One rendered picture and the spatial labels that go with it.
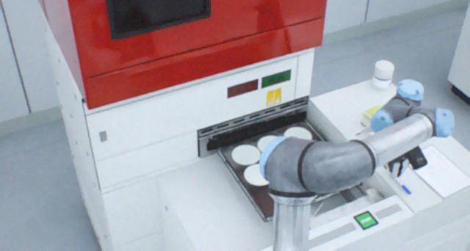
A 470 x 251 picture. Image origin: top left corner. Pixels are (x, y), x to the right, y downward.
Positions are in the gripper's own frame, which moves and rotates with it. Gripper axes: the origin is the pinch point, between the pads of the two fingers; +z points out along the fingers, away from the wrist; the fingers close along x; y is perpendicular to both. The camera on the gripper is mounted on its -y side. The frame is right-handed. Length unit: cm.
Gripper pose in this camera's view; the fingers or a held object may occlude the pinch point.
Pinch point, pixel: (397, 176)
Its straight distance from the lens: 194.5
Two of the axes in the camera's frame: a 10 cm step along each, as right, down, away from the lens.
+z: 0.3, 7.6, 6.5
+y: -4.5, -5.7, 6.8
